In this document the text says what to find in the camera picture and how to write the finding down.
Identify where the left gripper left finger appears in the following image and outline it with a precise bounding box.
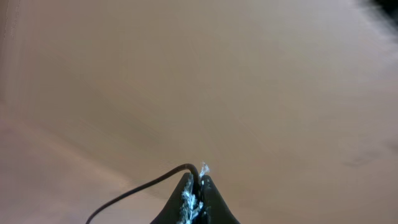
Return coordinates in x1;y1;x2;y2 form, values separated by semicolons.
150;172;195;224

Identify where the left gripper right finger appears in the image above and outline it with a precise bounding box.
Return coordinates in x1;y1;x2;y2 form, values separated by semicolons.
198;175;239;224

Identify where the thick black cable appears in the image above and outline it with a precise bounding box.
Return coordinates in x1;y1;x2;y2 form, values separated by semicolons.
85;163;200;224

